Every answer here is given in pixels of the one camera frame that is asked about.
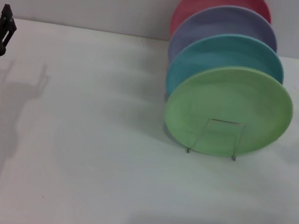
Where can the purple round plate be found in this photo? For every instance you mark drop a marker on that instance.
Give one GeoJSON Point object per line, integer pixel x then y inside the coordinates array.
{"type": "Point", "coordinates": [223, 22]}

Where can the blue round plate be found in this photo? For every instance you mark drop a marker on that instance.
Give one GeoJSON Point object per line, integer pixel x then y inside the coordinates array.
{"type": "Point", "coordinates": [224, 53]}

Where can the green round plate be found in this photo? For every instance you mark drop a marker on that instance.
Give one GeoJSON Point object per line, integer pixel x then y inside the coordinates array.
{"type": "Point", "coordinates": [228, 112]}

